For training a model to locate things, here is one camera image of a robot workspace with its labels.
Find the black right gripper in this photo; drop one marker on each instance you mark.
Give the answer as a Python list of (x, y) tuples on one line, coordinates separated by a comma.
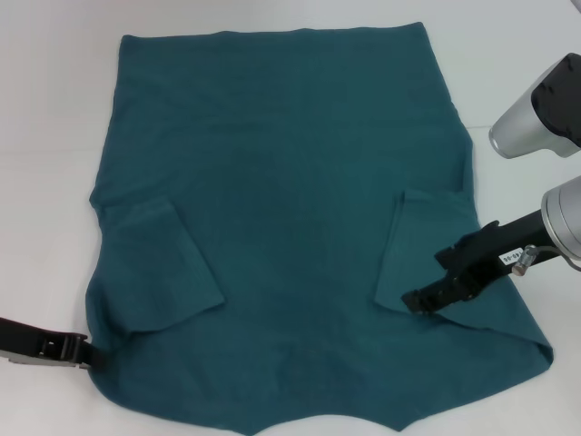
[(495, 247)]

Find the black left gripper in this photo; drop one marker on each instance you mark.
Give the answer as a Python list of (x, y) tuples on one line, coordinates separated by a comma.
[(20, 343)]

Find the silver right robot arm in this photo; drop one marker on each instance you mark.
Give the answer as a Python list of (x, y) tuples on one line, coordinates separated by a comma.
[(565, 218)]

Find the teal blue t-shirt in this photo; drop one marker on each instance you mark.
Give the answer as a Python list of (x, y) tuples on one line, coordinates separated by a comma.
[(281, 181)]

